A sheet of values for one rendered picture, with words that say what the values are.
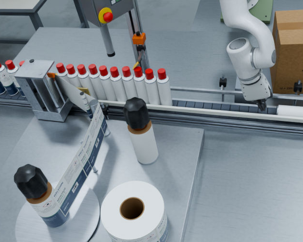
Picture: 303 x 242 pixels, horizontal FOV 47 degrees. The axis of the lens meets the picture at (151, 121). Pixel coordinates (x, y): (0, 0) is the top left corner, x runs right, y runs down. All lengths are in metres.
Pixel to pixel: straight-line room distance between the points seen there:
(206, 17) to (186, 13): 1.66
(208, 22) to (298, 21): 0.68
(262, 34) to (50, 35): 1.46
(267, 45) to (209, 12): 1.03
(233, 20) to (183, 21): 2.47
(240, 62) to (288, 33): 0.32
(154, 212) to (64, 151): 0.57
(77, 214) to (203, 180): 0.48
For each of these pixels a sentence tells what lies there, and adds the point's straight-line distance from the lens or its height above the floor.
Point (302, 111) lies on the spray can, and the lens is 1.49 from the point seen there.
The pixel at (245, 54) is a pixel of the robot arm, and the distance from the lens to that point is 1.28.
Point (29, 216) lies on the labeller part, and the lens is 1.40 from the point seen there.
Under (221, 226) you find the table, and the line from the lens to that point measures 1.29.
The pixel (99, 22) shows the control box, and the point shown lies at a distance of 1.37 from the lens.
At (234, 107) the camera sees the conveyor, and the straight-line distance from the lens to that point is 1.55.
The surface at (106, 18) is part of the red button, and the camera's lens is 1.34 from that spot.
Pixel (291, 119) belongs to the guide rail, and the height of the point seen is 0.91.
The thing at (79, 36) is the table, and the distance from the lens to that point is 2.25.
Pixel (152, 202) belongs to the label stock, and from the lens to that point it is 1.12.
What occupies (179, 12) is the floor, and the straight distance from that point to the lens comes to 3.88.
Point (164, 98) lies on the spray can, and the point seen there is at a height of 0.95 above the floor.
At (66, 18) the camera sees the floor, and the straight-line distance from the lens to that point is 4.22.
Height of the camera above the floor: 2.00
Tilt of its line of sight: 47 degrees down
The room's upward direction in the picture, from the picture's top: 12 degrees counter-clockwise
